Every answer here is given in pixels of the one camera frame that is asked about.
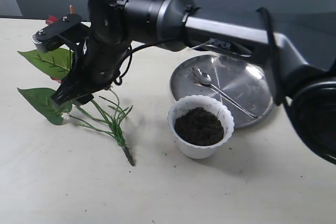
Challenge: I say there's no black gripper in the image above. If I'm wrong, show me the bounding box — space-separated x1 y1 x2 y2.
50 37 131 105

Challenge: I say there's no artificial red anthurium plant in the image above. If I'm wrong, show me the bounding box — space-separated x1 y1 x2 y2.
16 5 135 167

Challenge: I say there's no small steel spoon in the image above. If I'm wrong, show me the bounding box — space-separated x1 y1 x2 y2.
192 67 257 119

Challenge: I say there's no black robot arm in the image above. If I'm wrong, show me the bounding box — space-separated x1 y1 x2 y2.
51 0 335 163

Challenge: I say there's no white scalloped plastic pot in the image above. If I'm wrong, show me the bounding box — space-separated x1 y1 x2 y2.
167 95 235 159

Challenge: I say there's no dark potting soil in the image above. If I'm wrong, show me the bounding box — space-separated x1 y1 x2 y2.
174 107 224 146

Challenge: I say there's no round steel plate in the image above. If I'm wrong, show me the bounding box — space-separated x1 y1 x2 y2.
169 54 274 129

